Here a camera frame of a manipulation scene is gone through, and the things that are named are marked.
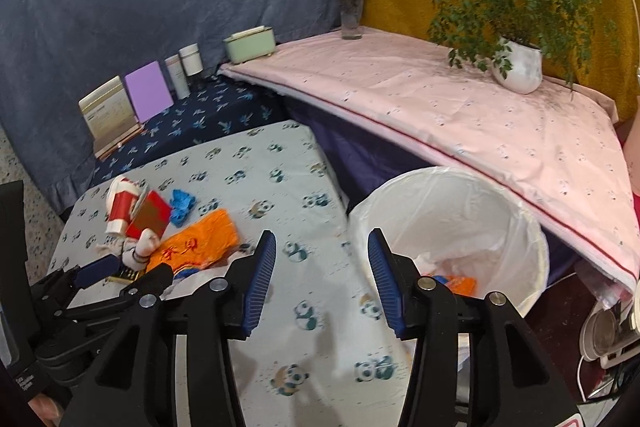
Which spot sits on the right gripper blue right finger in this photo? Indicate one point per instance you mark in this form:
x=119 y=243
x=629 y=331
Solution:
x=387 y=281

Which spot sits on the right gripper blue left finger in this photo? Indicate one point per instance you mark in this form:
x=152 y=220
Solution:
x=257 y=287

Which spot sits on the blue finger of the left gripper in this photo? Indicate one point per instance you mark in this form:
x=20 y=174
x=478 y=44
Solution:
x=152 y=284
x=96 y=271

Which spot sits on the gold black cigarette box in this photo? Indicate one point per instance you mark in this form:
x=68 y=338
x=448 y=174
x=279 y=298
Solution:
x=124 y=276

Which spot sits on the orange plastic bag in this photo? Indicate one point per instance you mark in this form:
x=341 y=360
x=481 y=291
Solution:
x=197 y=247

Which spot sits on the red paper envelope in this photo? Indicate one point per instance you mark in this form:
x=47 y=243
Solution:
x=152 y=212

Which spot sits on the red white paper cup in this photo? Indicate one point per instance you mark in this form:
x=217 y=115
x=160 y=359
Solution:
x=121 y=199

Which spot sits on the blue wrapper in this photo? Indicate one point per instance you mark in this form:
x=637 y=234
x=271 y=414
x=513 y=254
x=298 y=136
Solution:
x=181 y=205

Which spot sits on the white tissue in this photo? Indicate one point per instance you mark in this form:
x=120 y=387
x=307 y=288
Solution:
x=457 y=267

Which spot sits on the white lined trash bin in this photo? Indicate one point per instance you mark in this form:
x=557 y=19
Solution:
x=450 y=213

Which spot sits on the person's left hand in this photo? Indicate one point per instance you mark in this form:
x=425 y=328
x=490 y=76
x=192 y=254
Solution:
x=47 y=409

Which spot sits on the panda print table cloth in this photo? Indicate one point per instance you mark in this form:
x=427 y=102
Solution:
x=321 y=354

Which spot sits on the desk calendar on stand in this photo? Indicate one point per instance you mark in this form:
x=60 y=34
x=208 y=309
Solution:
x=109 y=116

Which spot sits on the pink bed cover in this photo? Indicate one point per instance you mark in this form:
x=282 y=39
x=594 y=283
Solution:
x=555 y=149

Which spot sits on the navy floral cloth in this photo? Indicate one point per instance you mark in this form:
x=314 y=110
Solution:
x=225 y=106

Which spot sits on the purple card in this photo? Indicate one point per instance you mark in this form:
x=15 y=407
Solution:
x=148 y=91

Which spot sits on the white slim bottle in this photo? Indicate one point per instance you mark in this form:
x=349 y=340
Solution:
x=177 y=76

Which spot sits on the white jar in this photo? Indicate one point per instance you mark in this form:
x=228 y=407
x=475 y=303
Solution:
x=191 y=60

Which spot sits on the green tissue box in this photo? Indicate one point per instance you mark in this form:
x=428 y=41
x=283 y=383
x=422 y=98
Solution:
x=249 y=44

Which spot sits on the white round appliance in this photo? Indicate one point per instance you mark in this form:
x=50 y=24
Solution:
x=611 y=336

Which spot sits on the potted green plant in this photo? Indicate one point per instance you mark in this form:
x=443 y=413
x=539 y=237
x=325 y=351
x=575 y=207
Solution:
x=503 y=36

